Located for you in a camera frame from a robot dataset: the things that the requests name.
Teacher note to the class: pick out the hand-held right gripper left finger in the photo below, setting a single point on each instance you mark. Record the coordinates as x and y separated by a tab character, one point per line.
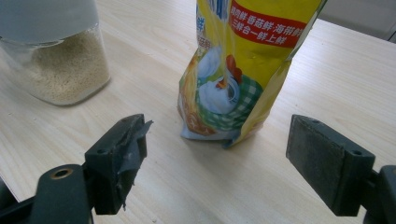
109	168

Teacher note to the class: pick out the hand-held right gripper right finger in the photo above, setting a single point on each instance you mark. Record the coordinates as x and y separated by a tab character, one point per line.
320	161

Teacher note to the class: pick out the clear glass jar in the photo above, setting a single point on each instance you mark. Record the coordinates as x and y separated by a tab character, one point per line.
68	71

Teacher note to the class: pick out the yellow seasoning bag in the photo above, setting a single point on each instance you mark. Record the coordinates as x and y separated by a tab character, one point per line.
249	62

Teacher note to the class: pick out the grey jar lid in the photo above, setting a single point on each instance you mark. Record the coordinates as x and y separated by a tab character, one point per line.
46	18

